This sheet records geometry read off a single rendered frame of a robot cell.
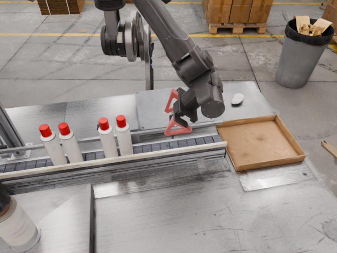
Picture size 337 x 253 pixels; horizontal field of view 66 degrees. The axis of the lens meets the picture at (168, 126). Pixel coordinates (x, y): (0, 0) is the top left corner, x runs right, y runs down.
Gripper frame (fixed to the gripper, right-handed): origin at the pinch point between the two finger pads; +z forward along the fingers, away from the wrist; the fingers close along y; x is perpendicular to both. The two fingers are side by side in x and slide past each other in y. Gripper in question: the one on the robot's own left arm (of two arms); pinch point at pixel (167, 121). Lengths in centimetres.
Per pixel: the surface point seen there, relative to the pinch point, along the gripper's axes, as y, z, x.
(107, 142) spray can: -7.3, 27.8, -5.9
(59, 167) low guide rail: -2.0, 46.2, -14.9
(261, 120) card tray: -35, -3, 56
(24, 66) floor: -221, 204, -59
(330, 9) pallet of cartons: -310, -72, 229
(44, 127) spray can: -6.5, 33.5, -26.7
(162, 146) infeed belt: -15.4, 24.5, 16.9
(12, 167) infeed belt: -5, 61, -28
